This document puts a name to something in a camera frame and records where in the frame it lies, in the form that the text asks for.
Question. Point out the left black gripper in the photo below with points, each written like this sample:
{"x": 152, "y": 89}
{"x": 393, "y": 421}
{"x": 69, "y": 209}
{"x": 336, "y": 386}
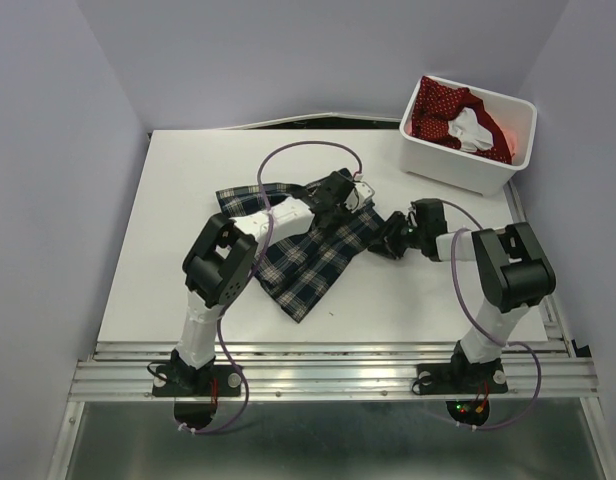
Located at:
{"x": 346, "y": 213}

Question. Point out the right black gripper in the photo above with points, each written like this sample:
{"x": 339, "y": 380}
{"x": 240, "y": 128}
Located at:
{"x": 386, "y": 243}

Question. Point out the navy plaid pleated skirt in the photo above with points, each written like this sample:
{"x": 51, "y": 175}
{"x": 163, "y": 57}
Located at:
{"x": 298, "y": 272}

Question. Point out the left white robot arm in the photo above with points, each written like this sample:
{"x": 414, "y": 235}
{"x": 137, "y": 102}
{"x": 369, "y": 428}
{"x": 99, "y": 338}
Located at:
{"x": 222, "y": 260}

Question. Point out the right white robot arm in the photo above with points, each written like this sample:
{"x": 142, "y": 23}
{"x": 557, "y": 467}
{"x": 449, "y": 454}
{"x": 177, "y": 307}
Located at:
{"x": 513, "y": 270}

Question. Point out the white plastic bin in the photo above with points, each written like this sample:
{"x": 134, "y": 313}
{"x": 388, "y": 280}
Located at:
{"x": 517, "y": 119}

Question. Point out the white garment in bin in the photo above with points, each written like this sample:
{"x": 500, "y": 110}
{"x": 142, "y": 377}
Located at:
{"x": 468, "y": 130}

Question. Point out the red polka dot skirt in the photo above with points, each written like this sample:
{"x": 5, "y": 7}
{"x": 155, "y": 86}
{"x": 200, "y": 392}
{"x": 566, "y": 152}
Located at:
{"x": 435, "y": 105}

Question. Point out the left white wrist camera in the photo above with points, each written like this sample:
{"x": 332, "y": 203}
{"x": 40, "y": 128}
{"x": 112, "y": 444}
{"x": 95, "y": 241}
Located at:
{"x": 361, "y": 195}

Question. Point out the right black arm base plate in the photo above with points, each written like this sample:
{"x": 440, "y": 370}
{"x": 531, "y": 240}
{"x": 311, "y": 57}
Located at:
{"x": 468, "y": 386}

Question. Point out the aluminium rail frame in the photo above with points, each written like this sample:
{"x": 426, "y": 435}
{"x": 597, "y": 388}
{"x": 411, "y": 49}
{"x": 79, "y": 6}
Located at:
{"x": 329, "y": 397}

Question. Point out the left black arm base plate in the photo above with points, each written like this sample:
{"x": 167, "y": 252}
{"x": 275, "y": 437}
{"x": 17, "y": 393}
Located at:
{"x": 196, "y": 395}

